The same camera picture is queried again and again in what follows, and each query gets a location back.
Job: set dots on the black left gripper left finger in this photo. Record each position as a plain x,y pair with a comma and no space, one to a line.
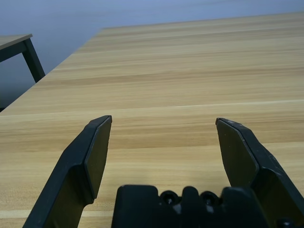
71,171

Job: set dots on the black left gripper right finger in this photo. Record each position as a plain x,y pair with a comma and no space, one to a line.
261,166

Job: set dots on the wooden side table black legs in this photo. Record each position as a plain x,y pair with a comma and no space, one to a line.
29,54

